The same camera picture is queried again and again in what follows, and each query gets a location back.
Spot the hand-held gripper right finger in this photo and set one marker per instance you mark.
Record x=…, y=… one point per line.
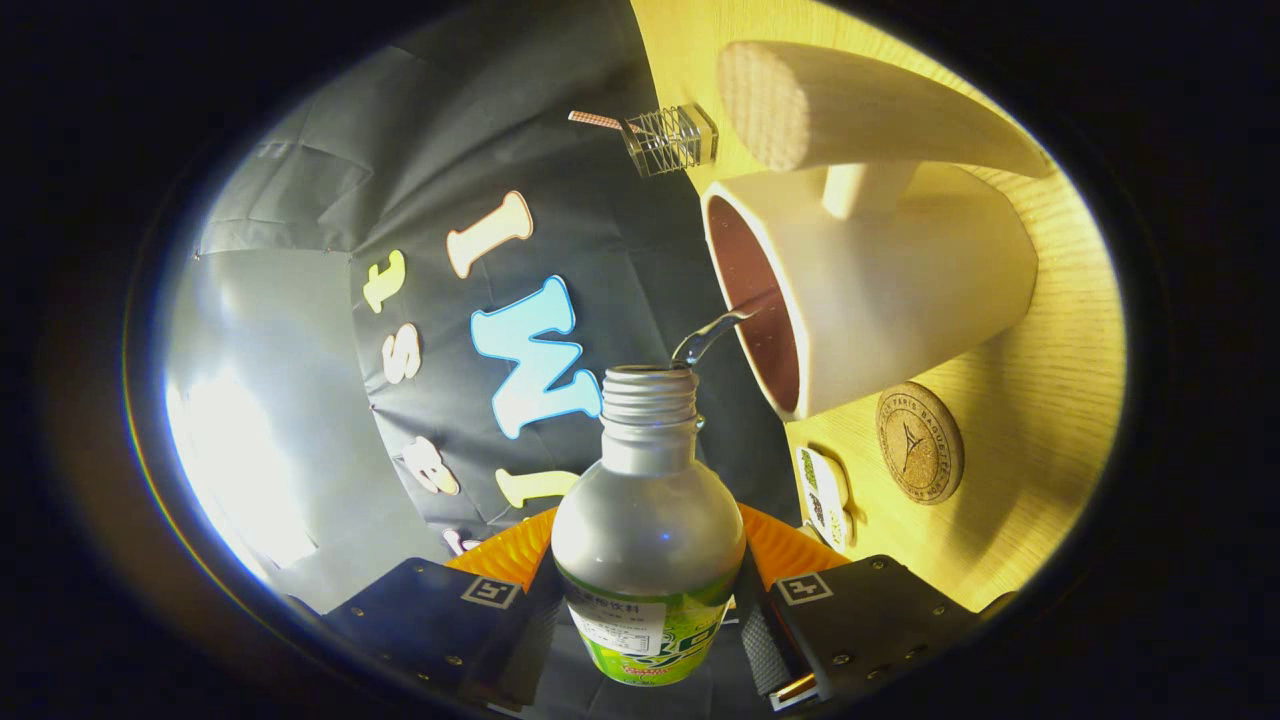
x=870, y=620

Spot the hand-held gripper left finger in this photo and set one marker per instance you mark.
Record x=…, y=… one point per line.
x=425, y=615

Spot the round cork coaster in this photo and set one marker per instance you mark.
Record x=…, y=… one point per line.
x=920, y=443

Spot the silver green label bottle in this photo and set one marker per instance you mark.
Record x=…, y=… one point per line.
x=645, y=530

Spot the clear poured juice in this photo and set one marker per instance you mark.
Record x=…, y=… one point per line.
x=705, y=338

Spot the small white dish green garnish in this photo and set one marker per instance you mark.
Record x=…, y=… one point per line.
x=825, y=482

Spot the wooden table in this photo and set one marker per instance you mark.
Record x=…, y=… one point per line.
x=1050, y=400

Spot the black backdrop cloth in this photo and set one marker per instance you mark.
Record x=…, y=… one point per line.
x=600, y=220

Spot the pink checked stick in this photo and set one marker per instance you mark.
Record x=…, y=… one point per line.
x=595, y=120

